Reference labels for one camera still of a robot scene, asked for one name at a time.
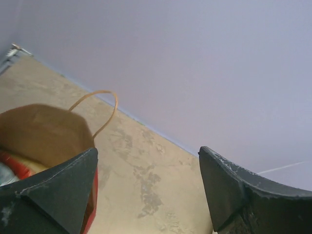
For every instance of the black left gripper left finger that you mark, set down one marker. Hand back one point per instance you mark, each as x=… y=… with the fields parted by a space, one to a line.
x=59 y=200

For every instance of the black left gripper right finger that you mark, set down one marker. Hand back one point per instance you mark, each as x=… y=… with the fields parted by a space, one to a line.
x=243 y=202

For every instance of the red paper bag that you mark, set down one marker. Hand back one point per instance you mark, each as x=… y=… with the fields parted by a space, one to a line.
x=42 y=136

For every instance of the red chips bag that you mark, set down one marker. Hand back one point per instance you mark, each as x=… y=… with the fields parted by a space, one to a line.
x=18 y=168

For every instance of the metal corner bracket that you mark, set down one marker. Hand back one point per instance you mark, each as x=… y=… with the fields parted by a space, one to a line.
x=12 y=56

